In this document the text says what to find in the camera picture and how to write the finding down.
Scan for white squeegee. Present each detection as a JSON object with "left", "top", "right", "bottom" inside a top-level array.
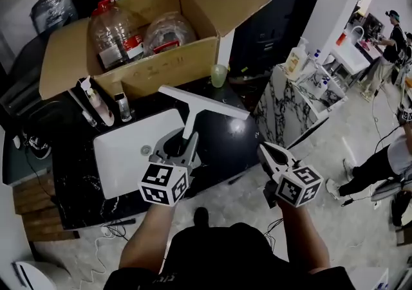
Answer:
[{"left": 157, "top": 85, "right": 250, "bottom": 142}]

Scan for tiny clear spray bottle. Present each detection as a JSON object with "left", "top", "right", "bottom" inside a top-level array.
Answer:
[{"left": 80, "top": 109, "right": 98, "bottom": 128}]

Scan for white sink stand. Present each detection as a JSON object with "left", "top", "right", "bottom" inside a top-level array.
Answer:
[{"left": 331, "top": 36, "right": 371, "bottom": 76}]

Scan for clear jug with red cap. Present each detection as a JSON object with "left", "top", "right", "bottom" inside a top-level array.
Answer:
[{"left": 88, "top": 0, "right": 145, "bottom": 71}]

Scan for person's black shirt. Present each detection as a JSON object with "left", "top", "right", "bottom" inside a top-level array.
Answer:
[{"left": 102, "top": 222, "right": 355, "bottom": 290}]

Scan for person's black shoe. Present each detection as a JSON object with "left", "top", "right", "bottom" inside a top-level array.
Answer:
[{"left": 194, "top": 207, "right": 211, "bottom": 228}]

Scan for pink lotion pump bottle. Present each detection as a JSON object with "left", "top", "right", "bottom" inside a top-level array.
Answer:
[{"left": 78, "top": 75, "right": 115, "bottom": 127}]

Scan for person's left forearm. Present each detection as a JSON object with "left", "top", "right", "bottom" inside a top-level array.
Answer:
[{"left": 118, "top": 201, "right": 176, "bottom": 275}]

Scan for white sink basin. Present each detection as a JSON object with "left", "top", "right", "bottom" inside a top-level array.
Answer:
[{"left": 93, "top": 107, "right": 194, "bottom": 200}]

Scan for white soap pump bottle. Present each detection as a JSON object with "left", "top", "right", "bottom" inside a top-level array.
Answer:
[{"left": 285, "top": 37, "right": 310, "bottom": 82}]

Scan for black floor cable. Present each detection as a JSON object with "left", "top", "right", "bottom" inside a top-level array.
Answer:
[{"left": 99, "top": 217, "right": 136, "bottom": 239}]

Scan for small clear glass bottle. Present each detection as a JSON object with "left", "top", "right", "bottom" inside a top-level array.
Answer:
[{"left": 114, "top": 91, "right": 134, "bottom": 123}]

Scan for white marble cabinet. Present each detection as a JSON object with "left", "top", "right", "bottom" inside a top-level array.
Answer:
[{"left": 254, "top": 63, "right": 349, "bottom": 151}]

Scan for person's right forearm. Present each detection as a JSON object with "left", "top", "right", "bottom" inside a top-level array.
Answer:
[{"left": 276, "top": 200, "right": 332, "bottom": 275}]

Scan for black marble table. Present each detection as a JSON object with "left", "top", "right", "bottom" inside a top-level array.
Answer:
[{"left": 51, "top": 76, "right": 268, "bottom": 231}]

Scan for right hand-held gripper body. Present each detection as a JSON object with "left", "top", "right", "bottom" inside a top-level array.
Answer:
[{"left": 263, "top": 159, "right": 324, "bottom": 210}]

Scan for black sneaker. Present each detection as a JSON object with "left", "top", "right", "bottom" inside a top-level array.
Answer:
[{"left": 24, "top": 134, "right": 53, "bottom": 161}]

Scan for wooden steps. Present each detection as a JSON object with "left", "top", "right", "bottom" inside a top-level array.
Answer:
[{"left": 12, "top": 172, "right": 80, "bottom": 242}]

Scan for white side table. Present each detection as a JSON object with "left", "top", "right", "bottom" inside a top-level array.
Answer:
[{"left": 349, "top": 267, "right": 391, "bottom": 290}]

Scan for tall black cabinet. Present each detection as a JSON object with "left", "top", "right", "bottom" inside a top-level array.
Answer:
[{"left": 230, "top": 0, "right": 323, "bottom": 78}]

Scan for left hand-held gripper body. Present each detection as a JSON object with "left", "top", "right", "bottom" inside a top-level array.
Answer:
[{"left": 137, "top": 152, "right": 194, "bottom": 208}]

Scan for crumpled clear plastic jug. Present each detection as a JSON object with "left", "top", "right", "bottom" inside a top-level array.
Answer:
[{"left": 143, "top": 11, "right": 198, "bottom": 56}]

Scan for white floor cable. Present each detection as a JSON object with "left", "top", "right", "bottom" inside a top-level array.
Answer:
[{"left": 94, "top": 230, "right": 130, "bottom": 284}]

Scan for green translucent cup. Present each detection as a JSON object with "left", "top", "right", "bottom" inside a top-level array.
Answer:
[{"left": 211, "top": 64, "right": 229, "bottom": 89}]

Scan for curved white faucet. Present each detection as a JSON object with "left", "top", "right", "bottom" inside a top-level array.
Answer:
[{"left": 350, "top": 26, "right": 366, "bottom": 42}]

